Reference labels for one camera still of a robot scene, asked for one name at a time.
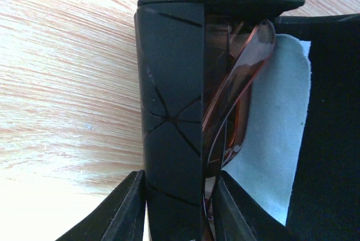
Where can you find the brown translucent sunglasses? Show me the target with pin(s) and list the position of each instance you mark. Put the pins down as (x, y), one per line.
(234, 53)

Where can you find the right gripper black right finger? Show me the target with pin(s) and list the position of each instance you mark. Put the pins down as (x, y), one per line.
(237, 216)

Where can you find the black sunglasses case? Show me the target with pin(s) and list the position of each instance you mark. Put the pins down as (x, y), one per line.
(170, 41)

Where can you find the light blue cleaning cloth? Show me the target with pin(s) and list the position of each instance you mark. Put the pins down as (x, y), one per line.
(266, 164)

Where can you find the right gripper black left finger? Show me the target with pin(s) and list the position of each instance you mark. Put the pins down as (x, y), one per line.
(120, 216)

